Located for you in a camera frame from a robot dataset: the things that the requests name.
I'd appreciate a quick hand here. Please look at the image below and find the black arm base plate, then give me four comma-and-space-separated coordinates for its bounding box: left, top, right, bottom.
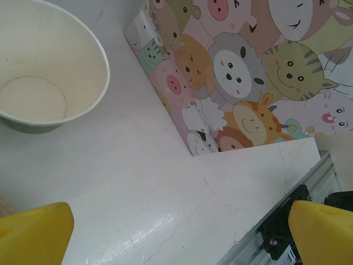
259, 184, 311, 262

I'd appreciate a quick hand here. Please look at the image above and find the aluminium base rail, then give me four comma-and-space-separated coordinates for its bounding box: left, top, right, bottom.
217, 151, 353, 265

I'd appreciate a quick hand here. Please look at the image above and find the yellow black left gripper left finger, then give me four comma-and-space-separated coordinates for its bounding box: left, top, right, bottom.
0, 201, 75, 265

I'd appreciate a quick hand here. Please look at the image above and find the cartoon animal gift bag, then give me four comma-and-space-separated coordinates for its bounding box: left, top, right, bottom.
124, 0, 353, 157

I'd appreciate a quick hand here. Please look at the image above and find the green paper coffee cup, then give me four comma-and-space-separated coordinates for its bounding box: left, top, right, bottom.
0, 0, 111, 135

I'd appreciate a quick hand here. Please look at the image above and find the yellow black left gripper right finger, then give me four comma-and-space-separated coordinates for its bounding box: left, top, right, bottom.
287, 200, 353, 265

